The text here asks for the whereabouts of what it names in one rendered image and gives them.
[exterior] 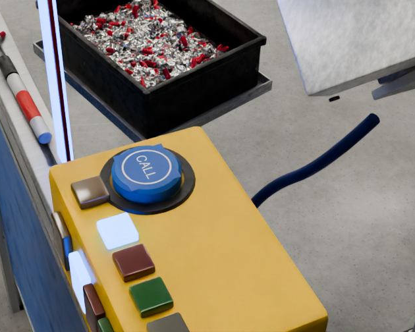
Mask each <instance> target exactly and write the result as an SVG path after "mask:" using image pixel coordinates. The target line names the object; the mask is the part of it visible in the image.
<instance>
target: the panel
mask: <svg viewBox="0 0 415 332"><path fill-rule="evenodd" d="M0 220H1V226H2V232H3V238H4V241H5V245H6V249H7V254H8V258H9V263H10V267H11V273H12V276H13V278H14V281H15V283H16V287H17V289H18V292H19V295H20V297H21V300H22V303H23V305H24V309H25V310H26V314H27V316H28V319H29V322H30V325H31V327H32V330H33V332H86V330H85V328H84V326H83V324H82V321H81V319H80V316H79V314H78V311H77V309H76V306H75V305H74V302H73V300H72V297H71V295H70V292H69V290H68V288H67V285H66V283H65V280H64V278H63V276H62V273H61V271H60V269H59V266H58V264H57V261H56V259H55V256H54V255H53V252H52V250H51V247H50V245H49V243H48V240H47V238H46V235H45V233H44V231H43V228H42V225H41V223H40V220H39V219H38V216H37V214H36V211H35V209H34V207H33V204H32V202H31V199H30V197H29V195H28V192H27V190H26V187H25V185H24V183H23V181H22V178H21V176H20V173H19V171H18V169H17V166H16V164H15V162H14V159H13V157H12V154H11V151H10V149H9V147H8V145H7V142H6V140H5V137H4V136H3V133H2V131H1V128H0Z"/></svg>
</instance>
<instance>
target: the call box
mask: <svg viewBox="0 0 415 332"><path fill-rule="evenodd" d="M157 144H162V146H163V147H164V149H166V150H168V151H170V152H171V153H173V154H174V155H175V156H176V157H177V158H178V159H179V161H180V164H181V167H182V183H181V186H180V188H179V190H178V192H177V193H176V194H175V195H174V196H172V197H171V198H169V199H168V200H165V201H162V202H159V203H155V204H137V203H134V202H129V201H128V200H125V199H124V198H122V197H120V196H119V195H118V194H117V193H116V191H115V189H114V188H113V182H112V174H111V170H112V166H113V162H114V161H115V160H114V159H113V157H115V156H117V155H121V154H122V153H123V152H125V151H127V150H129V149H132V148H135V147H138V146H154V145H157ZM95 176H100V177H101V178H102V180H103V182H104V184H105V186H106V188H107V190H108V192H109V194H110V201H109V202H106V203H104V204H100V205H97V206H93V207H89V208H86V209H80V208H79V206H78V204H77V202H76V199H75V197H74V195H73V193H72V191H71V187H70V185H71V184H72V183H73V182H77V181H80V180H84V179H88V178H91V177H95ZM49 184H50V189H51V197H52V202H53V211H54V212H56V211H60V212H61V214H62V216H63V219H64V220H65V223H66V225H67V227H68V230H69V232H70V235H71V238H72V248H73V252H78V253H79V254H80V257H81V258H82V261H83V263H84V265H85V268H86V270H87V272H88V275H89V276H90V281H91V283H92V284H93V285H94V288H95V290H96V292H97V295H98V296H99V299H100V301H101V303H102V305H103V308H104V310H105V316H106V317H107V318H108V319H109V321H110V323H111V326H112V328H113V330H114V332H147V331H146V324H147V323H148V322H151V321H154V320H157V319H159V318H163V317H165V316H168V315H171V314H174V313H177V312H179V313H180V314H181V316H182V318H183V320H184V322H185V324H186V325H187V327H188V329H189V331H190V332H326V329H327V323H328V320H329V319H328V315H327V311H326V309H325V308H324V307H323V305H322V303H321V302H320V301H319V299H318V298H317V296H316V295H315V293H314V292H313V290H312V289H311V287H310V286H309V284H308V283H307V282H306V280H305V278H304V277H303V276H302V274H301V272H299V270H298V268H297V267H296V266H295V264H294V262H293V261H292V260H291V258H290V256H289V255H288V254H287V252H286V251H285V249H284V248H283V246H282V245H281V243H280V242H279V240H278V239H277V237H276V236H275V235H274V233H273V231H272V230H271V229H270V227H269V225H268V224H267V223H266V222H265V220H264V218H263V217H262V215H261V214H260V212H259V211H258V209H257V208H256V207H255V205H254V204H253V202H252V201H251V199H250V198H249V196H248V195H247V193H246V192H245V191H244V189H243V187H242V186H241V185H240V183H239V182H238V180H237V179H236V177H235V176H234V175H233V173H232V171H231V170H230V169H229V167H228V165H227V164H226V163H225V161H224V160H223V158H222V157H221V155H220V154H219V152H218V151H217V149H216V148H215V146H214V145H213V144H212V142H211V140H210V139H209V138H208V136H207V134H206V133H205V132H204V130H203V129H202V128H201V127H199V126H193V127H190V128H186V129H183V130H179V131H176V132H172V133H169V134H165V135H162V136H158V137H155V138H150V139H147V140H143V141H141V142H137V143H133V144H129V145H126V146H122V147H119V148H115V149H112V150H107V151H105V152H101V153H96V154H93V155H89V156H86V157H82V158H79V159H75V160H72V161H68V162H65V163H60V164H58V165H54V166H52V167H51V168H50V170H49ZM122 213H128V215H129V217H130V219H131V221H132V223H133V224H134V226H135V228H136V230H137V232H138V240H137V241H135V242H131V243H128V244H125V245H122V246H119V247H116V248H112V249H107V247H106V245H105V243H104V241H103V239H102V237H101V235H100V233H99V231H98V229H97V222H98V221H100V220H102V219H107V218H109V217H112V216H116V215H119V214H122ZM137 244H144V246H145V247H146V249H147V251H148V253H149V255H150V257H151V259H152V261H153V262H154V264H155V273H152V274H150V275H147V276H144V277H141V278H138V279H135V280H132V281H129V282H126V283H125V282H123V280H122V279H121V276H120V275H119V272H118V270H117V268H116V266H115V264H114V262H113V258H112V253H113V252H116V251H119V250H123V249H125V248H129V247H131V246H135V245H137ZM156 277H161V278H162V279H163V282H164V283H165V286H166V287H167V289H168V291H169V293H170V295H171V297H172V299H173V307H172V308H170V309H168V310H165V311H162V312H159V313H156V314H154V315H151V316H148V317H145V318H141V317H140V316H139V314H138V312H137V309H136V307H135V305H134V303H133V301H132V299H131V297H130V295H129V293H128V288H129V287H130V286H132V285H135V284H138V283H141V282H144V281H147V280H150V279H153V278H156Z"/></svg>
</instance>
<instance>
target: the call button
mask: <svg viewBox="0 0 415 332"><path fill-rule="evenodd" d="M113 159H114V160H115V161H114V162H113V166H112V170H111V174H112V182H113V188H114V189H115V191H116V193H117V194H118V195H119V196H120V197H122V198H124V199H125V200H128V201H129V202H134V203H137V204H155V203H159V202H162V201H165V200H168V199H169V198H171V197H172V196H174V195H175V194H176V193H177V192H178V190H179V188H180V186H181V183H182V167H181V164H180V161H179V159H178V158H177V157H176V156H175V155H174V154H173V153H171V152H170V151H168V150H166V149H164V147H163V146H162V144H157V145H154V146H138V147H135V148H132V149H129V150H127V151H125V152H123V153H122V154H121V155H117V156H115V157H113Z"/></svg>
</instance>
